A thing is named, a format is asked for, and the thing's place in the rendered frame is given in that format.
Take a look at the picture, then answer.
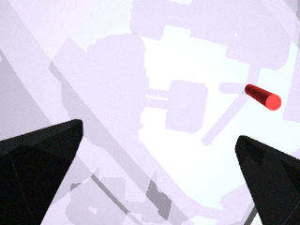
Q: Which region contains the red peg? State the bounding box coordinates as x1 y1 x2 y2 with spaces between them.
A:
244 83 281 110

